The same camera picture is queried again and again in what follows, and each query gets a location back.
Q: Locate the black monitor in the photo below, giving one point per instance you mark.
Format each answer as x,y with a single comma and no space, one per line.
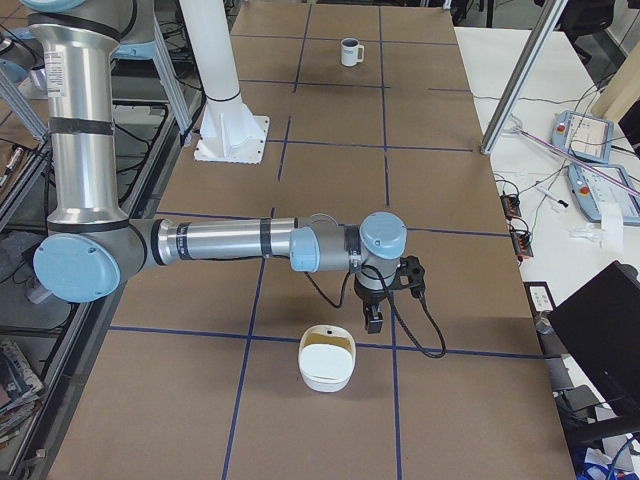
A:
599,326

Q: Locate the aluminium rack frame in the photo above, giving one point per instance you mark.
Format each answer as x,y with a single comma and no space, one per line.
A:
95,242

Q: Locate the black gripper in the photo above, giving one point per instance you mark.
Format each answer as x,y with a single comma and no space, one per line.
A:
370,297

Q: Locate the upper orange circuit board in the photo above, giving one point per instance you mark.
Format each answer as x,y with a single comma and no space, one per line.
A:
511,205

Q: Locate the stack of books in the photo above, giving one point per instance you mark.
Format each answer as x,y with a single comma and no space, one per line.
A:
21,390

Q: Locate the white ribbed HOME mug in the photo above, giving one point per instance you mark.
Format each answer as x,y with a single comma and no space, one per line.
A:
352,52

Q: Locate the white pedestal column base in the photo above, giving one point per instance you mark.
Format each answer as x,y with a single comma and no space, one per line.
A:
229,132

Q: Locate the near teach pendant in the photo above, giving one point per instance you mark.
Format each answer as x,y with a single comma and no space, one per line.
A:
590,189

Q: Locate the teach pendant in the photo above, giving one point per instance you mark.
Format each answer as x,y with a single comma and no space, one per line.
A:
590,189
586,137

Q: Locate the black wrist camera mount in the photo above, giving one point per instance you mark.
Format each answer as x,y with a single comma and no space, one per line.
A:
410,275

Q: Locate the lower orange circuit board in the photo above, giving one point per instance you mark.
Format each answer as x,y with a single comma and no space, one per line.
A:
522,244

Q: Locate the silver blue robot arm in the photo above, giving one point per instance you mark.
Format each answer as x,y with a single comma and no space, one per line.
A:
369,252

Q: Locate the far teach pendant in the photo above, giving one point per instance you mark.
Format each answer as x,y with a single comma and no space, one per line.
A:
586,137

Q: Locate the black marker pen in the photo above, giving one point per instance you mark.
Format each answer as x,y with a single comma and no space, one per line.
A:
548,194

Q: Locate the white oval bowl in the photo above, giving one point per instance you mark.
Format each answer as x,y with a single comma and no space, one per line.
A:
326,358

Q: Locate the aluminium frame post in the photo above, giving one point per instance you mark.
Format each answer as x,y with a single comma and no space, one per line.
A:
550,15

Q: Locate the orange circuit board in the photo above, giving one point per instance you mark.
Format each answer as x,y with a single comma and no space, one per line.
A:
511,205
522,244

